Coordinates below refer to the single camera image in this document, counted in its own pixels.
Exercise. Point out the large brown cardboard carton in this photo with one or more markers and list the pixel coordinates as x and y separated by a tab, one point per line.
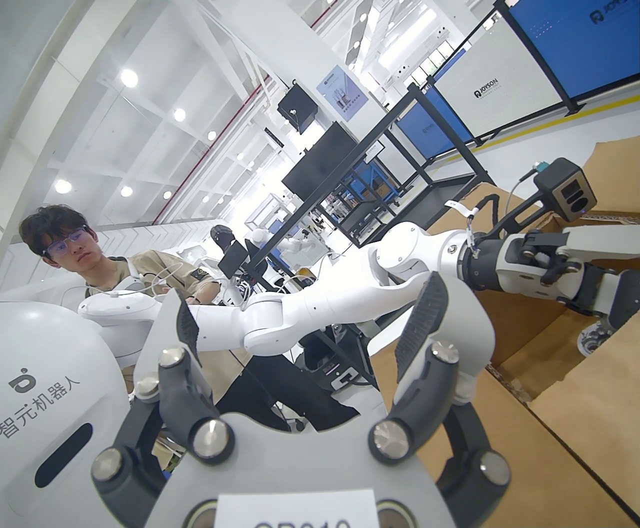
575	450

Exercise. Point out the black hanging box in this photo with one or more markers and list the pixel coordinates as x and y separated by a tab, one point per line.
297	107

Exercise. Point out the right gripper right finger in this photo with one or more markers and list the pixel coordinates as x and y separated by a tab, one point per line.
465	340

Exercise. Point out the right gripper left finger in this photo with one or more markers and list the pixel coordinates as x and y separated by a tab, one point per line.
175	380

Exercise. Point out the small blue partition panel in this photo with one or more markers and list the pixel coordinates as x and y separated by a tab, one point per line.
432	125

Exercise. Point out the pale blue poster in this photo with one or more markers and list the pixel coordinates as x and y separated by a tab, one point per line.
342	92

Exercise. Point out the large blue partition panel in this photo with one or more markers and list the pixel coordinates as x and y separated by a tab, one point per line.
575	40

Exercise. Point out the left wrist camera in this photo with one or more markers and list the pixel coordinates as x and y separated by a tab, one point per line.
562	187

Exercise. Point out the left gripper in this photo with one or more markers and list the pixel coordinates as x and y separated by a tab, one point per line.
505	272

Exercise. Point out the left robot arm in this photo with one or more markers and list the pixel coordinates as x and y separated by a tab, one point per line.
325	300

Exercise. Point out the round metal part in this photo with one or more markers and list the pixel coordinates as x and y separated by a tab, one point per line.
595	342

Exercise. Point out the white partition panel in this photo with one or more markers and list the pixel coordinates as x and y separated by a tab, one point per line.
505	80

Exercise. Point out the person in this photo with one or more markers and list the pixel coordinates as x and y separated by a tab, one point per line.
75	250

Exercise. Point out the robot body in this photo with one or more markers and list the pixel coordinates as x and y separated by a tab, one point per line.
50	375

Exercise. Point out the black monitor screen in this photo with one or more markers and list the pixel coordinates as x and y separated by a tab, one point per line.
320	162

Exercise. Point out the black metal frame rack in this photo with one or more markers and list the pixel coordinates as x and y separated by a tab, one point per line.
440	135

